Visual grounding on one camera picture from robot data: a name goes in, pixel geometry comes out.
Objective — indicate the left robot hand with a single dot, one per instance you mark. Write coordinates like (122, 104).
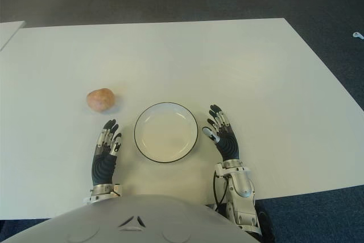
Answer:
(102, 166)

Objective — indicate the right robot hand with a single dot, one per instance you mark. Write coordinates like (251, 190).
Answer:
(229, 146)

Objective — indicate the red yellow apple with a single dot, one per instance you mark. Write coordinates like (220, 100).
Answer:
(101, 99)

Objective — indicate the white plate with black rim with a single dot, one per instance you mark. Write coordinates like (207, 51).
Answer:
(166, 133)

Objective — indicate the grey robot torso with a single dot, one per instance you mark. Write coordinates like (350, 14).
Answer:
(128, 220)

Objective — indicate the white side table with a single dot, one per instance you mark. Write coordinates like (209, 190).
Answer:
(8, 32)

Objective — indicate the small white floor object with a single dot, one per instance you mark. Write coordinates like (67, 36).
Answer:
(357, 35)

